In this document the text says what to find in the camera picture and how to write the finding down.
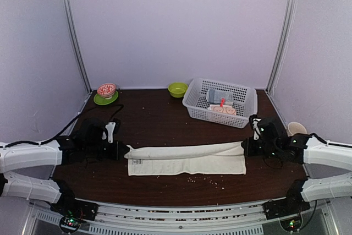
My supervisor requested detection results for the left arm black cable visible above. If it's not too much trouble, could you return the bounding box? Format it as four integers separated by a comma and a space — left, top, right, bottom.
10, 104, 124, 146

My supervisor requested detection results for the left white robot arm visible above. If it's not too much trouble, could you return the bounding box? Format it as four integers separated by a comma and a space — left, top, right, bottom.
1, 118, 130, 215

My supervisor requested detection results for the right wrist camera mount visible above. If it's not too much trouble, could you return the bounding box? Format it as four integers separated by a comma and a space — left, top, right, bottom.
249, 114, 262, 140

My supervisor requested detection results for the right aluminium frame post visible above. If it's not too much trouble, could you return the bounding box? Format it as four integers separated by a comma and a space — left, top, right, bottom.
266, 0, 296, 94

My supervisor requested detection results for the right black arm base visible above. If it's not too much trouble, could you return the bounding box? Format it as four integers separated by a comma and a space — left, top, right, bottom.
263, 179, 311, 220

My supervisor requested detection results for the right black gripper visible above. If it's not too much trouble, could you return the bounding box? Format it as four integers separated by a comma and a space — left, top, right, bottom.
242, 136, 279, 159

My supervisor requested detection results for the left aluminium frame post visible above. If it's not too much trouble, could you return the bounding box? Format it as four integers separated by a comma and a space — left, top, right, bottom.
63, 0, 92, 93

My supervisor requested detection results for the orange bunny pattern towel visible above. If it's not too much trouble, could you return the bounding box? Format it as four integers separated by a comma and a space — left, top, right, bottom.
208, 105, 237, 116

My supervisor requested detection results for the beige paper cup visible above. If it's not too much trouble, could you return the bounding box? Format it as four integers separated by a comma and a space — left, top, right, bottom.
287, 122, 307, 136

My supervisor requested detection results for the white towel blue print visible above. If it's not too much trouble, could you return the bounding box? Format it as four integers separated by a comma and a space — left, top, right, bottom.
124, 141, 246, 176

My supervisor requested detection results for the red patterned bowl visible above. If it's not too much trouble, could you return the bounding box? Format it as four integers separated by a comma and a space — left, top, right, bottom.
97, 83, 116, 99

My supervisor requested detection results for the small green bowl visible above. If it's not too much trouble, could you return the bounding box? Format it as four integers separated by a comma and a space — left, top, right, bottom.
168, 82, 188, 98

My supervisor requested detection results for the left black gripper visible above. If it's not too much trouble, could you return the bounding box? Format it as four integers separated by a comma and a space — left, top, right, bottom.
84, 139, 129, 160

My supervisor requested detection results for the front aluminium rail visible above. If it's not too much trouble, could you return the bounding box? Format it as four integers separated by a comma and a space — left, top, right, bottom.
27, 187, 338, 235

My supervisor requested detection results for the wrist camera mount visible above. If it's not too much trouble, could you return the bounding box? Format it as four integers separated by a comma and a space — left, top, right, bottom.
249, 114, 262, 140
102, 119, 121, 144

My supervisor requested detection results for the green plate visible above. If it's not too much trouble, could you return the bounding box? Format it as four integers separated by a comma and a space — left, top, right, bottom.
93, 90, 119, 106

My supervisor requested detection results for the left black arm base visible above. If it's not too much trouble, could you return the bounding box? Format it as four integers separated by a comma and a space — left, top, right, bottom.
50, 180, 98, 221

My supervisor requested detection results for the white plastic perforated basket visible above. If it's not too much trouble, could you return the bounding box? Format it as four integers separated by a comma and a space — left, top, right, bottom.
183, 78, 257, 128

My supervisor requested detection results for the aluminium frame post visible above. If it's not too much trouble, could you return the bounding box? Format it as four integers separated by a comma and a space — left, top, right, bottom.
266, 0, 296, 94
63, 0, 92, 93

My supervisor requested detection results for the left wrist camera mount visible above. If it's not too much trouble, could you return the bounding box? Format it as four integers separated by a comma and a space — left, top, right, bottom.
102, 119, 121, 144

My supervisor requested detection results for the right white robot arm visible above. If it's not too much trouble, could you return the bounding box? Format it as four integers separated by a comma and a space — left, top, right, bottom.
242, 114, 351, 214

